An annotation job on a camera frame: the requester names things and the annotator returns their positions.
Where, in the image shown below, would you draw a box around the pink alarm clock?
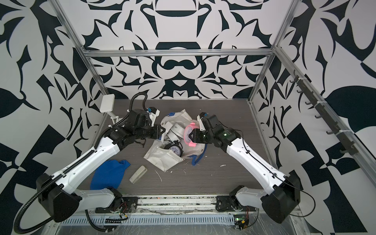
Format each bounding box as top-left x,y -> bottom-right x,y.
183,121 -> 200,147

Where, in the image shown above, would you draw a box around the white canvas bag blue handles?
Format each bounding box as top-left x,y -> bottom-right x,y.
144,109 -> 207,172

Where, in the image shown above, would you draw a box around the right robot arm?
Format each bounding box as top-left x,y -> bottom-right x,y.
184,113 -> 301,224

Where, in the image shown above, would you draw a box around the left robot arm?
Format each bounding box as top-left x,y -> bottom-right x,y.
37,107 -> 165,222

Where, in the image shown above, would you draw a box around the white alarm clock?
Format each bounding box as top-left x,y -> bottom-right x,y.
167,123 -> 185,142

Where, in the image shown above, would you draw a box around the small black alarm clock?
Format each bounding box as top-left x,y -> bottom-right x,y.
166,142 -> 183,157

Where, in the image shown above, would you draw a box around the beige rectangular block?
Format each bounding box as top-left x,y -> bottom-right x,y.
129,165 -> 147,184

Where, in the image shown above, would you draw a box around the blue cloth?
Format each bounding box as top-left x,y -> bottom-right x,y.
90,160 -> 131,190

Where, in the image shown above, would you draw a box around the black hook rack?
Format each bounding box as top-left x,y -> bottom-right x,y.
292,74 -> 359,156

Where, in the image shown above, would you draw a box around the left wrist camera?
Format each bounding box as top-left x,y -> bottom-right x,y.
147,107 -> 160,127

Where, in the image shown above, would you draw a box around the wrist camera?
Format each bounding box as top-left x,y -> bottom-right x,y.
147,107 -> 160,127
197,112 -> 207,131

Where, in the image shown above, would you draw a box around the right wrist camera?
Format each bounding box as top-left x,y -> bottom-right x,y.
197,112 -> 207,131

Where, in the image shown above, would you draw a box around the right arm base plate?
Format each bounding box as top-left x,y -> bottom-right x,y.
215,195 -> 257,212

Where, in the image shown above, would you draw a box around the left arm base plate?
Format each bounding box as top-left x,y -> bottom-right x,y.
95,196 -> 139,213

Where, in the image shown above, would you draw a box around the white slotted cable duct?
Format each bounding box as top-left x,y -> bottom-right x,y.
58,213 -> 236,226

